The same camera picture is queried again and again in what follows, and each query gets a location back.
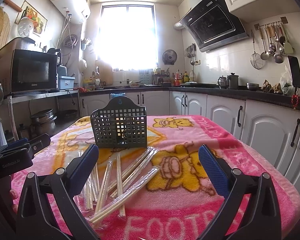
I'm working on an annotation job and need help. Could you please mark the chopsticks pair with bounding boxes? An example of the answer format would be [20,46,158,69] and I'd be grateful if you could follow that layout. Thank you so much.
[121,147,159,191]
[116,153,126,220]
[89,166,160,224]
[95,158,113,214]
[84,164,100,211]

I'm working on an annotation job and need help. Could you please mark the dark green utensil basket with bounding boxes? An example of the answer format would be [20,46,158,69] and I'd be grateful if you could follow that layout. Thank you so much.
[90,96,147,148]

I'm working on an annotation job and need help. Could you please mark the stacked steel pots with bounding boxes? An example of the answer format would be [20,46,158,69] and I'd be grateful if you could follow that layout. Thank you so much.
[30,109,57,136]

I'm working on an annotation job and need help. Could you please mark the blue plastic box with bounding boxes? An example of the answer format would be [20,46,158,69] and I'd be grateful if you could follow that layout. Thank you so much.
[58,76,75,90]

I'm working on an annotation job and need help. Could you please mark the pink cartoon blanket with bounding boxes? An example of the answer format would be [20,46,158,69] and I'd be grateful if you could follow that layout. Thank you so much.
[12,115,300,239]

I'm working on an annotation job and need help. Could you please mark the black microwave oven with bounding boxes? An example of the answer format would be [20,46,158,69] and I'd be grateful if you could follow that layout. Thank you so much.
[0,49,57,95]

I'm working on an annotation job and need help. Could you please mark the blue hanging bin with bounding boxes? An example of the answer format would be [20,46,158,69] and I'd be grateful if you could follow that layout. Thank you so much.
[110,93,126,100]

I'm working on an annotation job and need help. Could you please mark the black blender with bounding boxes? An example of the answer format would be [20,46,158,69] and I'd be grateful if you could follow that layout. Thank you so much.
[47,47,63,67]

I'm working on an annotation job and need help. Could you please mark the wooden cutting board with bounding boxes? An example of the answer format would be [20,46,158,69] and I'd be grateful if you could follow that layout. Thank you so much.
[95,60,114,86]

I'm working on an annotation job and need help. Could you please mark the steel bowl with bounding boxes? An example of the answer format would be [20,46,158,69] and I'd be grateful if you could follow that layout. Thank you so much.
[246,82,260,91]

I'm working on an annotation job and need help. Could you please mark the steel kettle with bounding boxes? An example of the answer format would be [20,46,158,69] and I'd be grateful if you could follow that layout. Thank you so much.
[217,76,228,89]

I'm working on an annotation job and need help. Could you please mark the dark metal canister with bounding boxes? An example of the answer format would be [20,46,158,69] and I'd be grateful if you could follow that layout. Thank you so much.
[227,73,239,89]

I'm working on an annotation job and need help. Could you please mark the red sauce bottle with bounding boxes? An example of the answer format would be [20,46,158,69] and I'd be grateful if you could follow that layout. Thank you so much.
[174,70,181,87]

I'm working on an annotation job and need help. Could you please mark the fruit picture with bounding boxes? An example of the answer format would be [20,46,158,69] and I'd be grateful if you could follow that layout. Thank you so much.
[14,0,47,36]

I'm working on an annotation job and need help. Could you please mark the steel ladle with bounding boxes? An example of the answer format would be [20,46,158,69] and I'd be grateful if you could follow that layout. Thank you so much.
[258,27,269,61]

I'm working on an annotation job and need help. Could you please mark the white water heater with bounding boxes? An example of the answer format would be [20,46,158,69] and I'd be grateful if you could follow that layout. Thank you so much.
[50,0,90,24]

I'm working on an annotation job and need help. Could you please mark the black range hood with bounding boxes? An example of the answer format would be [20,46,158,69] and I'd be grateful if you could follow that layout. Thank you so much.
[180,0,249,53]

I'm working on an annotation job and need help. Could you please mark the wire skimmer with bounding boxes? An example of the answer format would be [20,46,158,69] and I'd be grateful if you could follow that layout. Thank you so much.
[250,30,264,70]

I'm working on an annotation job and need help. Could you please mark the wall exhaust fan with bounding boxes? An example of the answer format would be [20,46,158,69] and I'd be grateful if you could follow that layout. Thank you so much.
[162,49,178,65]

